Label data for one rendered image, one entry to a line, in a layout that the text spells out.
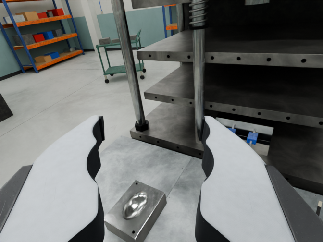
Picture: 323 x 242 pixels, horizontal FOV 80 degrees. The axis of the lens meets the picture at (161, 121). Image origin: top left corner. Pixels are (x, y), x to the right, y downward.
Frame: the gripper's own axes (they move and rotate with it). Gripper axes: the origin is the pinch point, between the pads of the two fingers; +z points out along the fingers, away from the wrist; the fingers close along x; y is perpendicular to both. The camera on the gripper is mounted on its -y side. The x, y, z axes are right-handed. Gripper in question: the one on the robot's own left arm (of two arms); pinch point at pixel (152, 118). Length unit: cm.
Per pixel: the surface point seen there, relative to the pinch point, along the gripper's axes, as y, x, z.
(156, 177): 66, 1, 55
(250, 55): 12, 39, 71
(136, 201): 62, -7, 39
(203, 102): 37, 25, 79
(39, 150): 168, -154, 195
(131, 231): 60, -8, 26
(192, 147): 65, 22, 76
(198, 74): 23, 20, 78
